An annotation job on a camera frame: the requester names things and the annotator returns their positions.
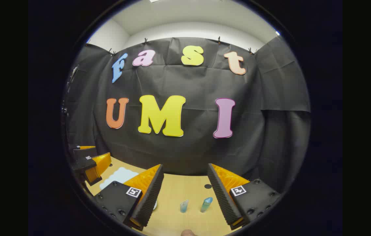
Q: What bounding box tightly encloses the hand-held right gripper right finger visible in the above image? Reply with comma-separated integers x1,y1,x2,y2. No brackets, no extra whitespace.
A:
207,163,283,231

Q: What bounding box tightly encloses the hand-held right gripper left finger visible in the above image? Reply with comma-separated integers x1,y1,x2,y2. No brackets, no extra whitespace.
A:
94,164,165,231

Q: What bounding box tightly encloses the blue capped clear bottle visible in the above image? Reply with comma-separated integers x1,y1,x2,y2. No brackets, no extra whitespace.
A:
200,197,213,213

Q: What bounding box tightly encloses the pale blue small suitcase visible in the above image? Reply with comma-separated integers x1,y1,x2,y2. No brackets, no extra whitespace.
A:
100,167,158,210

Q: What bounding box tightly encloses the black backdrop cloth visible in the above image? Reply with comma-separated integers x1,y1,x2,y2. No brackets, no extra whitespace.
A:
64,35,311,194

